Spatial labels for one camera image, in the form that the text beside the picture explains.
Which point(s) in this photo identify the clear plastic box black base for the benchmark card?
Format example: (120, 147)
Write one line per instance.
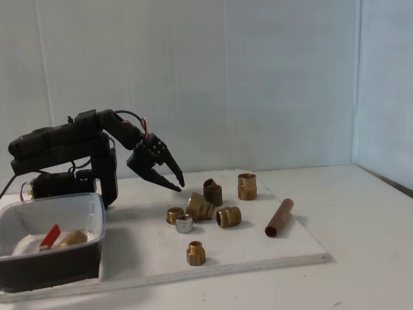
(64, 268)

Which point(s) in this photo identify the large brass reducer fitting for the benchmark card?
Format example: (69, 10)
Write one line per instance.
(198, 205)

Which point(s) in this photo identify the short brass threaded bushing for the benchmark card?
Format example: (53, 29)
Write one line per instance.
(173, 213)

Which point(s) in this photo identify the brass sleeve with copper insert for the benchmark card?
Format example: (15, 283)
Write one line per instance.
(214, 193)

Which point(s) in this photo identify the chrome nut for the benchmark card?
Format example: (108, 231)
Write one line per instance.
(184, 226)

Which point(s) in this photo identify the brass double nipple fitting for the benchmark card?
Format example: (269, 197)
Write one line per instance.
(230, 216)

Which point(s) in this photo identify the tall brass threaded adapter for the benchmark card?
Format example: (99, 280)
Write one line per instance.
(246, 189)

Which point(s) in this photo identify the small brass hex nipple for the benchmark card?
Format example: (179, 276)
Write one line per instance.
(195, 253)

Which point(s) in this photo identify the copper pipe piece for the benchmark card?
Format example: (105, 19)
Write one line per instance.
(279, 218)

